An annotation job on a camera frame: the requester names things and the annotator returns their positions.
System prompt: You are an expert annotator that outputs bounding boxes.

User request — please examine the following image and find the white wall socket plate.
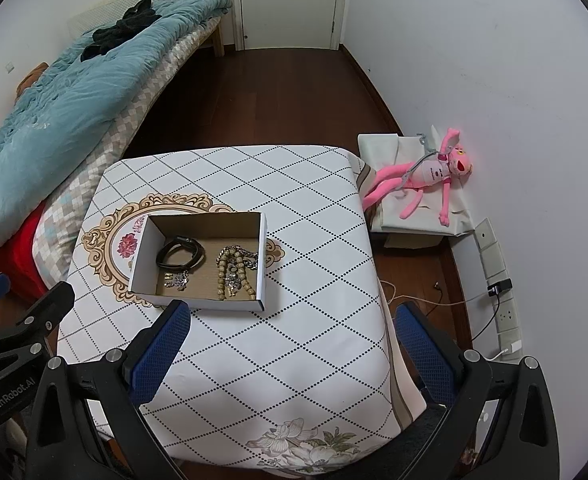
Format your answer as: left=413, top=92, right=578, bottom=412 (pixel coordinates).
left=481, top=247, right=508, bottom=281
left=494, top=297, right=520, bottom=334
left=501, top=330, right=524, bottom=361
left=475, top=218, right=498, bottom=251

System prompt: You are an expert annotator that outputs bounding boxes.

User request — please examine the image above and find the black cable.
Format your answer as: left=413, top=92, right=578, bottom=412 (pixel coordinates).
left=470, top=292, right=500, bottom=344

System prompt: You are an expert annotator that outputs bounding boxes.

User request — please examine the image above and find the grey plastic hanger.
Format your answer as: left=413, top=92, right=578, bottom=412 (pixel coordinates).
left=399, top=131, right=445, bottom=188

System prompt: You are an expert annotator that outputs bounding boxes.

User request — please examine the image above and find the cardboard box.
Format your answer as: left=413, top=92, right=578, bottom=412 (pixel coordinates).
left=128, top=211, right=267, bottom=312

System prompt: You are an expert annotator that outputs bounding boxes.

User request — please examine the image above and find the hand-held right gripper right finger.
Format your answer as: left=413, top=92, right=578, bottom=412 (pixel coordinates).
left=395, top=301, right=561, bottom=480

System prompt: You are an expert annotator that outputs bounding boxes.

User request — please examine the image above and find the red blanket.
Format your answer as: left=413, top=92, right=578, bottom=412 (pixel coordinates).
left=0, top=205, right=49, bottom=301

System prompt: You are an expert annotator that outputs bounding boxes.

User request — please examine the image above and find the light blue quilt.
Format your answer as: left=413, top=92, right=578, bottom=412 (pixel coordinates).
left=0, top=0, right=235, bottom=268

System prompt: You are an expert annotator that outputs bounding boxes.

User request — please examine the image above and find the white door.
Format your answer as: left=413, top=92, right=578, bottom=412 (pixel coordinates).
left=231, top=0, right=349, bottom=51

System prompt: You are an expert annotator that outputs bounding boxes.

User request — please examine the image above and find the beige beaded bracelet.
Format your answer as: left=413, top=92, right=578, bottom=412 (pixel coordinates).
left=216, top=245, right=255, bottom=302

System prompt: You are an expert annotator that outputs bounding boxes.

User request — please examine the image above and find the black band bracelet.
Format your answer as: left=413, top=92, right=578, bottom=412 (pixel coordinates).
left=156, top=236, right=206, bottom=269

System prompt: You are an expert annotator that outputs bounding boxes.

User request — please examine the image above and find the brown pillow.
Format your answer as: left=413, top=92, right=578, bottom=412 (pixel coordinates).
left=14, top=62, right=50, bottom=98

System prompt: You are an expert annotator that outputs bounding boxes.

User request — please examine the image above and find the pink plush toy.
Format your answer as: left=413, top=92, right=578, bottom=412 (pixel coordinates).
left=363, top=127, right=475, bottom=226

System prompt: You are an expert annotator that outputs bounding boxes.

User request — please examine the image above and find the silver chain bracelet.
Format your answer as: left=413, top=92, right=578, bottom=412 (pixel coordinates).
left=226, top=246, right=261, bottom=295

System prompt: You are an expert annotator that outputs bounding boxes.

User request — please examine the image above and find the beige cable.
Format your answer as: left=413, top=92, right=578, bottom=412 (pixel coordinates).
left=379, top=280, right=495, bottom=307

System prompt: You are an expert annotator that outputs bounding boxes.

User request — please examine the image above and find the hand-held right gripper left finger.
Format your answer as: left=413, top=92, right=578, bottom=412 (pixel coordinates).
left=24, top=299, right=193, bottom=480

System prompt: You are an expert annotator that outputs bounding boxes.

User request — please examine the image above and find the black clothing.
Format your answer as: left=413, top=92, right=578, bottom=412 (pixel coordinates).
left=81, top=0, right=162, bottom=61

